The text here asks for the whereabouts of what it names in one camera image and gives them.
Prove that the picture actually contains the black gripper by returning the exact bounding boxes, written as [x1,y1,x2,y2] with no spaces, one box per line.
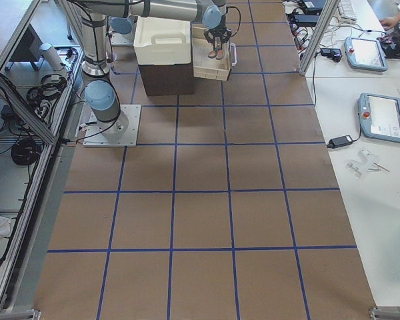
[203,27,233,51]

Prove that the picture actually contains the grey orange scissors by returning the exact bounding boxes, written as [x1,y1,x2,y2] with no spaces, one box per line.
[208,38,225,60]

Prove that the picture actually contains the wooden drawer white handle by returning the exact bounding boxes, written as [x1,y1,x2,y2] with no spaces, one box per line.
[191,25,237,81]

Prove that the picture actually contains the dark brown drawer cabinet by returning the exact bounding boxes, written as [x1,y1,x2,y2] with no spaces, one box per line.
[139,63,195,96]

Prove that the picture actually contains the person's hand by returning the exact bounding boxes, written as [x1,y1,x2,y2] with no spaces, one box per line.
[379,16,400,30]

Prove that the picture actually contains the white plastic tray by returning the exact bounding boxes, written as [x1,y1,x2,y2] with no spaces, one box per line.
[133,17,191,65]

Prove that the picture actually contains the black power brick far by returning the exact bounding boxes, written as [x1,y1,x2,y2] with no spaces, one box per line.
[293,15,319,27]

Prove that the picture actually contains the white keyboard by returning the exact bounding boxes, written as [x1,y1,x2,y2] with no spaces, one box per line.
[338,0,357,21]

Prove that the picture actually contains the blue teach pendant far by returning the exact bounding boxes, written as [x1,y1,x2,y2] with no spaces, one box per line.
[344,37,387,72]

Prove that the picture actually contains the blue teach pendant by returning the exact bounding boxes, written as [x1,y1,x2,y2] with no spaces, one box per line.
[344,37,387,72]
[357,93,400,143]

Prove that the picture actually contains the black power adapter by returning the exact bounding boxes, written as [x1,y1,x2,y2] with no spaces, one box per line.
[327,135,356,149]

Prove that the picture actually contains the white cylindrical device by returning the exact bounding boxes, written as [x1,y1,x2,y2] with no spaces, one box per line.
[39,43,64,71]

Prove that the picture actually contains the blue teach pendant near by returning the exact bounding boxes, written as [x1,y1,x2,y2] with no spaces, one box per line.
[357,93,400,143]

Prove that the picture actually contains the black monitor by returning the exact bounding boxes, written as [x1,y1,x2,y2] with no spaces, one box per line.
[5,24,43,71]

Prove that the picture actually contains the clear plastic parts bag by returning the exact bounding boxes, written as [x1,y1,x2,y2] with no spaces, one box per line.
[346,148,391,178]

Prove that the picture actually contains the black braided cable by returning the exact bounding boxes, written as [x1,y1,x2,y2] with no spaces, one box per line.
[219,5,243,44]

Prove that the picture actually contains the aluminium frame post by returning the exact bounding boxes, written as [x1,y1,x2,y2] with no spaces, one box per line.
[298,0,339,75]

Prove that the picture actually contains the grey metal base plate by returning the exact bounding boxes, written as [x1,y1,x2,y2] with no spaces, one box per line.
[82,105,141,147]

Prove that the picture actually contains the aluminium frame rail left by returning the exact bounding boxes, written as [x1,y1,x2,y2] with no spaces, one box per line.
[0,0,87,311]

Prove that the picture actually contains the black cable bundle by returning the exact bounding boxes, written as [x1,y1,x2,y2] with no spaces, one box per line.
[10,136,41,167]

